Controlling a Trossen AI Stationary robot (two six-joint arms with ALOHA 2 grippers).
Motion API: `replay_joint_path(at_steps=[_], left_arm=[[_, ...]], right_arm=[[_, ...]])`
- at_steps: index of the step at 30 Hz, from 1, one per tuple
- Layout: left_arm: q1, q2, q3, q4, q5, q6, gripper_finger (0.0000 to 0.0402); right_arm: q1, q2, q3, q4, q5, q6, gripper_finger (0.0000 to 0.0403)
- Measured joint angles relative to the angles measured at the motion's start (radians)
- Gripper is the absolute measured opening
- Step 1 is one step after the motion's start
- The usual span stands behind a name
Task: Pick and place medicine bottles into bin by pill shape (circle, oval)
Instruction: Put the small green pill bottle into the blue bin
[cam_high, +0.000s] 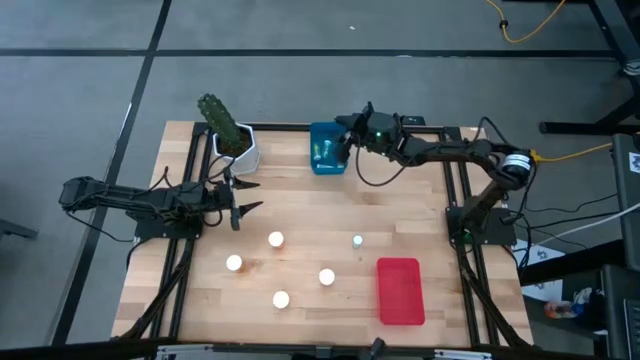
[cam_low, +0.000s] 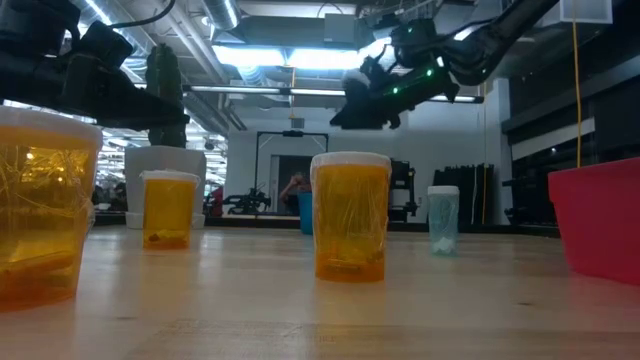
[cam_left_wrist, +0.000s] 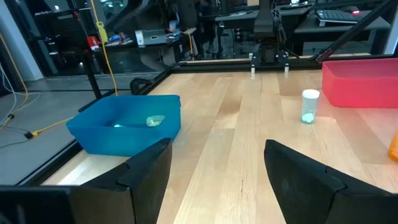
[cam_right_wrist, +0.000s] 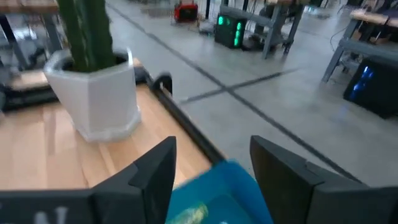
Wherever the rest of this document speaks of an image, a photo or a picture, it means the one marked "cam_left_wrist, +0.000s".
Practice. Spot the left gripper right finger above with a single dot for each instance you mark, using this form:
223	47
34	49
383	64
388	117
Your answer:
311	199

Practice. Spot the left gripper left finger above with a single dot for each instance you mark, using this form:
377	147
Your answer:
109	202

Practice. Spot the teal pill bottle white cap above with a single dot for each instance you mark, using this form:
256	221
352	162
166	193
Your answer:
310	109

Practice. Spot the yellow-green pill bottle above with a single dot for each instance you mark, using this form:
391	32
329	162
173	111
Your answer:
155	120

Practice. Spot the orange pill bottle white cap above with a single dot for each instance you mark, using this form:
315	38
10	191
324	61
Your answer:
394	149

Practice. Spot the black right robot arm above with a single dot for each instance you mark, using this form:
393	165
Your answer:
264	18

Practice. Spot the blue plastic bin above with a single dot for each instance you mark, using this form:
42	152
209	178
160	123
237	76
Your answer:
130	143

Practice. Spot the red plastic bin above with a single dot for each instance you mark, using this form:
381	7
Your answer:
357	90

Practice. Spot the black pole stand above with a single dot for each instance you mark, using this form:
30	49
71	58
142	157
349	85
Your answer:
91	77

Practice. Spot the small red object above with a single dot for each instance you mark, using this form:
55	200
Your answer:
92	42

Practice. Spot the dark office desk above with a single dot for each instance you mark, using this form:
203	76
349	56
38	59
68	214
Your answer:
311	28
236	17

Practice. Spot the black shelving rack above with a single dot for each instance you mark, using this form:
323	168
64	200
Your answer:
62	37

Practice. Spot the black computer keyboard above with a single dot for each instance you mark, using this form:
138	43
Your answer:
337	16

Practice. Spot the black computer mouse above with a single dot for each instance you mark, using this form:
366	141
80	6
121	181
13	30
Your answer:
349	10

